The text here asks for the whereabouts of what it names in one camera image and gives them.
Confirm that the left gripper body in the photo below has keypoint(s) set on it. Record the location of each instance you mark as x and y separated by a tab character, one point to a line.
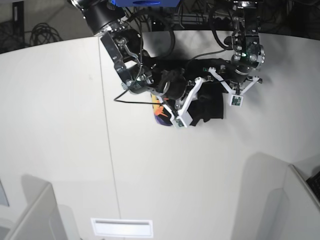
238	74

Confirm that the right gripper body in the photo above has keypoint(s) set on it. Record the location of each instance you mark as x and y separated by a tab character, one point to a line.
172	87

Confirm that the black T-shirt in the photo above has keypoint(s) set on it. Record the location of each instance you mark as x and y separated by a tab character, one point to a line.
210	104

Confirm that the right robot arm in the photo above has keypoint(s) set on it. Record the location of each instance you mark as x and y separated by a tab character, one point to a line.
138	71

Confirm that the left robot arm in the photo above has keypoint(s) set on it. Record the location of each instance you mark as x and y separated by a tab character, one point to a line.
244	41

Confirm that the blue box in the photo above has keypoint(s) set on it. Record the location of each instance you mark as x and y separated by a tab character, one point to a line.
145	3

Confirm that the black keyboard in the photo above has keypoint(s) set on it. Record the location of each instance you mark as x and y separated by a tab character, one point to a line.
314	184

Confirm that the white table slot plate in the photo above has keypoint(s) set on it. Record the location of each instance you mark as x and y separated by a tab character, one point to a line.
122	228

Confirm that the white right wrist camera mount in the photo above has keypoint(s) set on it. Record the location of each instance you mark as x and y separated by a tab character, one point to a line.
178	109

